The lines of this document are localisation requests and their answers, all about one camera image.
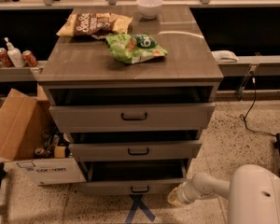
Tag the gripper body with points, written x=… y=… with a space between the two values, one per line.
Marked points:
x=184 y=192

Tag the grey bottom drawer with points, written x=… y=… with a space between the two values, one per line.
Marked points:
x=134 y=177

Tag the grey drawer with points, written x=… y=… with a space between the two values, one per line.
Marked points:
x=135 y=151
x=134 y=177
x=131 y=118

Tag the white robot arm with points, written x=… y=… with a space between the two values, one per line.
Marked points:
x=253 y=194

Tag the grey middle drawer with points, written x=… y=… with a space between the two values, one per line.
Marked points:
x=135 y=151

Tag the grey top drawer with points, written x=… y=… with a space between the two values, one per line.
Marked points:
x=131 y=118

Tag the grey wooden drawer cabinet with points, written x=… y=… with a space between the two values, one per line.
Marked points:
x=84 y=72

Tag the blue tape cross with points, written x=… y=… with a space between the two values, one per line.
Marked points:
x=138 y=204

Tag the folded white cloth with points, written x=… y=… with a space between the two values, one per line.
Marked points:
x=225 y=56

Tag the green chip bag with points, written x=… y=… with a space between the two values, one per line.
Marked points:
x=132 y=49

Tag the open cardboard box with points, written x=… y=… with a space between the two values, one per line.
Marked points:
x=27 y=138

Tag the brown yellow chip bag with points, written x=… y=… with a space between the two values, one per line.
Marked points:
x=96 y=25

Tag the white bowl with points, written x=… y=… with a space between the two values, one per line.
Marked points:
x=149 y=9

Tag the red soda can right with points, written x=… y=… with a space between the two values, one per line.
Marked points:
x=30 y=59

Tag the red soda can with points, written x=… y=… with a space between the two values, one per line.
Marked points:
x=30 y=59
x=6 y=62

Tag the white pump bottle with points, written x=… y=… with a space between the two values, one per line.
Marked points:
x=14 y=54

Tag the red soda can left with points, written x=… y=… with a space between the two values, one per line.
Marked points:
x=6 y=62

